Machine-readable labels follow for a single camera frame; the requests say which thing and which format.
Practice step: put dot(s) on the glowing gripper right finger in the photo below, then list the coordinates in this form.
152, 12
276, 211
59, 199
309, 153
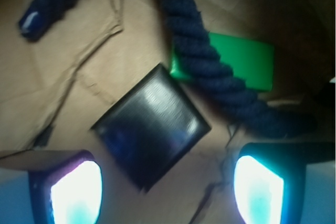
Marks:
285, 182

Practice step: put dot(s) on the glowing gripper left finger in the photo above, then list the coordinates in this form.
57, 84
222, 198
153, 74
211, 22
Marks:
67, 188

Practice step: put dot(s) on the black square box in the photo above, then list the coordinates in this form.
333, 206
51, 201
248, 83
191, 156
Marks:
151, 128

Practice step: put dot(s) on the green rectangular block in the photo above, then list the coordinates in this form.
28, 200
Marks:
209, 58

